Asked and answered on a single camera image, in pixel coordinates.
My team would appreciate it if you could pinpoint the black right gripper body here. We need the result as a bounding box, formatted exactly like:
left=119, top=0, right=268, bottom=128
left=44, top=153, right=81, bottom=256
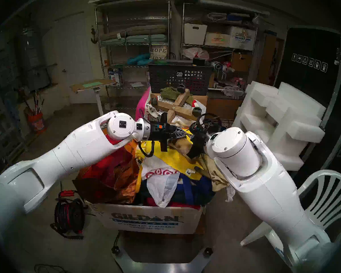
left=191, top=125, right=215, bottom=154

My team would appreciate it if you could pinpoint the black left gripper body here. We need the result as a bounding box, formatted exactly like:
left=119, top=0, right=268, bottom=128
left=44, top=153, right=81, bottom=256
left=149, top=113, right=176, bottom=152

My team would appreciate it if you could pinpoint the tan flower sandal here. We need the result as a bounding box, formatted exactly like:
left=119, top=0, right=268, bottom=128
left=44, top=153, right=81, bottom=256
left=171, top=137, right=194, bottom=160

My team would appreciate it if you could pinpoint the yellow towel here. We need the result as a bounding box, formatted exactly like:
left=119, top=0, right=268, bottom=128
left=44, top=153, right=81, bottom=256
left=135, top=127, right=213, bottom=181

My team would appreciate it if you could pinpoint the wooden cross caster dolly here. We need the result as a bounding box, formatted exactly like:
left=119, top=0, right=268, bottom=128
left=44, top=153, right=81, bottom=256
left=151, top=83, right=203, bottom=128

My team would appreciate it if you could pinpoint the pink pillow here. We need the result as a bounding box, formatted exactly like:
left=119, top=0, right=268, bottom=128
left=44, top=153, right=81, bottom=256
left=135, top=89, right=151, bottom=122

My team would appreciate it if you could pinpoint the blue tote bag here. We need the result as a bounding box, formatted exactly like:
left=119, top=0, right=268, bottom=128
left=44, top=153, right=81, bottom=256
left=139, top=173, right=216, bottom=206

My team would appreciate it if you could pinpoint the tan green-fingered garden glove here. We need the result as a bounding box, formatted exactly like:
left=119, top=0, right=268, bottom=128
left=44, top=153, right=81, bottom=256
left=195, top=153, right=230, bottom=193

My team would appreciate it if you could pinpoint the green knit glove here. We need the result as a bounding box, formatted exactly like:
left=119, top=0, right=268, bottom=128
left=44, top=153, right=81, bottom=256
left=159, top=87, right=195, bottom=105

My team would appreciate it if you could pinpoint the white red-print plastic bag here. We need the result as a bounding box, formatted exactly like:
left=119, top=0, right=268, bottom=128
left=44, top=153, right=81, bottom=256
left=142, top=154, right=182, bottom=208

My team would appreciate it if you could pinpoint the white hanging cloth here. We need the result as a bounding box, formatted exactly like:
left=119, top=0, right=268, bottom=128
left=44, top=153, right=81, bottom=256
left=225, top=184, right=238, bottom=202

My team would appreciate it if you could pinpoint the dark plastic mesh basket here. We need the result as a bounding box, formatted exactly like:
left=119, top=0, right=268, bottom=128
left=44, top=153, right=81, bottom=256
left=148, top=59, right=214, bottom=96

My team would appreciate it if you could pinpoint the red gold fabric bag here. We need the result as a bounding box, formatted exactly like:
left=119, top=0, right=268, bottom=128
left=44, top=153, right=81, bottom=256
left=72, top=136, right=140, bottom=205

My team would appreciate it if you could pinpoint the blue product box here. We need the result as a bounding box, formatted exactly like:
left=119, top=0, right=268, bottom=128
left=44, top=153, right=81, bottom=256
left=107, top=68, right=125, bottom=86

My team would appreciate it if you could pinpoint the large Gildan cardboard box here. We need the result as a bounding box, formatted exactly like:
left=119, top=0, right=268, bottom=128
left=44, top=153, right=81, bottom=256
left=87, top=200, right=206, bottom=235

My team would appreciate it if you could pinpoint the teal cushion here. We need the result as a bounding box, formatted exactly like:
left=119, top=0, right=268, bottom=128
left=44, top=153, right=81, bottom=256
left=126, top=53, right=151, bottom=66

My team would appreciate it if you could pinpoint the pink white plastic bag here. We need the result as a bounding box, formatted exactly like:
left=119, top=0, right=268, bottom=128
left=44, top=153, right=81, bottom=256
left=182, top=47, right=210, bottom=61

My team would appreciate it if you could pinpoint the hope lettered sign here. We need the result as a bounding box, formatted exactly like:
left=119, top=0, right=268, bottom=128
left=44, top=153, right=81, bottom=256
left=149, top=45, right=169, bottom=60

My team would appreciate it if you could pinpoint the adjustable overbed table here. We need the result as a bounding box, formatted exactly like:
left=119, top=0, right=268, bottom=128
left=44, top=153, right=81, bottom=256
left=69, top=78, right=118, bottom=116

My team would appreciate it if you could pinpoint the small brown cardboard box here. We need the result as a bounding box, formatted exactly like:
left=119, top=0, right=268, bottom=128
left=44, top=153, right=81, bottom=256
left=231, top=53, right=253, bottom=72

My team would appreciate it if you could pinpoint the white foam packing insert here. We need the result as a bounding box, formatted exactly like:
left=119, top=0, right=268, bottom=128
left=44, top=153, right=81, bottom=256
left=232, top=81, right=327, bottom=172

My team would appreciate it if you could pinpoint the pale green seat cushion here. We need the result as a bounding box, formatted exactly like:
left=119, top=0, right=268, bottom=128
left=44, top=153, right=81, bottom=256
left=101, top=34, right=169, bottom=45

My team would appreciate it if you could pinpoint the white storage bin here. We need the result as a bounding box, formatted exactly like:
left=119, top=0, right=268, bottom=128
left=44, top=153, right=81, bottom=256
left=184, top=23, right=208, bottom=45

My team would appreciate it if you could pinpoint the white orange-label cardboard box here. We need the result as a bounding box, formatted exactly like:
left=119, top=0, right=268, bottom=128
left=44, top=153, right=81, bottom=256
left=205, top=32, right=231, bottom=47

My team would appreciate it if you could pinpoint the brown wooden cabinet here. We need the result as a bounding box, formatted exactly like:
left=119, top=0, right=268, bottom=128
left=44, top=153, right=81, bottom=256
left=257, top=34, right=284, bottom=85

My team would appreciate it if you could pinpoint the olive seat cushion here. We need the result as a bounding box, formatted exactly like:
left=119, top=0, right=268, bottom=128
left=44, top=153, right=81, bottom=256
left=99, top=24, right=168, bottom=41

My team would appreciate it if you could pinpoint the small Gildan cardboard box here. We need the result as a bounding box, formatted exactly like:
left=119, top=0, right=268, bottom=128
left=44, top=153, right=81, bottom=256
left=229, top=26, right=257, bottom=51

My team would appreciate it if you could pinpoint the white panel door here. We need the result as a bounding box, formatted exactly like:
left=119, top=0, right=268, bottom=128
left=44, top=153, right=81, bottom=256
left=53, top=12, right=95, bottom=104

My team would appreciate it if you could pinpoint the orange plastic bucket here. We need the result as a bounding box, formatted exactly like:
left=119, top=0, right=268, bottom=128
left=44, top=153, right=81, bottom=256
left=27, top=112, right=47, bottom=134

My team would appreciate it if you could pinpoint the black flight case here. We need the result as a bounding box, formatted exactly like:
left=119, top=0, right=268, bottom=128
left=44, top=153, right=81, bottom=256
left=273, top=25, right=341, bottom=190

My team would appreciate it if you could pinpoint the white plastic pipe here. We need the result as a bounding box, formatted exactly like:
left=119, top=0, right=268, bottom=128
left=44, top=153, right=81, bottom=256
left=199, top=0, right=270, bottom=17

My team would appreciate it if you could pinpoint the white plastic chair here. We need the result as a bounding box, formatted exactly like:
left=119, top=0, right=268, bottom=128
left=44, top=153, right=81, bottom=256
left=240, top=169, right=341, bottom=264

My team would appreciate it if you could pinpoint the grey water heater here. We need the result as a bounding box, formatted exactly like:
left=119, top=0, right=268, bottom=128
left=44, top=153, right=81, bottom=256
left=16, top=22, right=51, bottom=91

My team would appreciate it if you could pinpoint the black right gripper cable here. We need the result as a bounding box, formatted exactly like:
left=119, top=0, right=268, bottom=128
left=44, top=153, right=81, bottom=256
left=196, top=113, right=225, bottom=131

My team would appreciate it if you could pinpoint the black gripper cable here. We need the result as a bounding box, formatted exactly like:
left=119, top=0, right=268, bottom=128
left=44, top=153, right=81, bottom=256
left=196, top=113, right=225, bottom=131
left=137, top=107, right=155, bottom=158

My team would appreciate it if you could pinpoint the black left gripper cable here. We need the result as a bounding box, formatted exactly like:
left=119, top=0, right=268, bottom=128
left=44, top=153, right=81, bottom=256
left=137, top=107, right=155, bottom=158

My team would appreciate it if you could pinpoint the yellow plastic ring handle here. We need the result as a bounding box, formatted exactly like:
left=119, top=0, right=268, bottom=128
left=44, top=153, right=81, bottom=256
left=135, top=163, right=145, bottom=194

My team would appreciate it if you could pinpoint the chrome wire shelf rack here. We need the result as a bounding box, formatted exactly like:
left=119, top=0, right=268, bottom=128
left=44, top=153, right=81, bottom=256
left=180, top=2, right=259, bottom=89
left=94, top=1, right=172, bottom=111

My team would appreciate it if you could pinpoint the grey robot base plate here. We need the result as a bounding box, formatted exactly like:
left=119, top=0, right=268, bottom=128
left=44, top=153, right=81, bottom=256
left=111, top=246, right=213, bottom=273

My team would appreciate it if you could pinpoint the red black cable reel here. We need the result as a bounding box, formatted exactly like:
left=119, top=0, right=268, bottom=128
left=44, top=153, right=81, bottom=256
left=50, top=190, right=88, bottom=240

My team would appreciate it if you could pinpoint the black floor cable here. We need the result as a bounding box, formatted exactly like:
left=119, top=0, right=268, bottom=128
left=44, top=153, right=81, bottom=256
left=34, top=264, right=71, bottom=273

